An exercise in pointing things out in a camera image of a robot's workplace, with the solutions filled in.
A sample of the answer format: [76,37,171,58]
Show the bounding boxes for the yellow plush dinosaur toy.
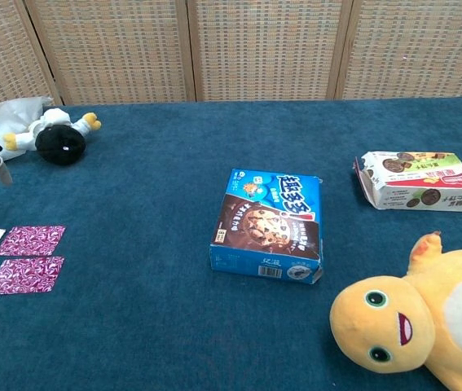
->
[329,231,462,391]

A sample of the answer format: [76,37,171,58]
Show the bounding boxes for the blue chocolate chip cookie box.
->
[209,168,324,285]

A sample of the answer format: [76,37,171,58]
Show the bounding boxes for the black headed white plush doll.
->
[2,107,103,167]

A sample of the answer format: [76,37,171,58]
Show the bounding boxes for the white green red biscuit box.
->
[352,151,462,213]

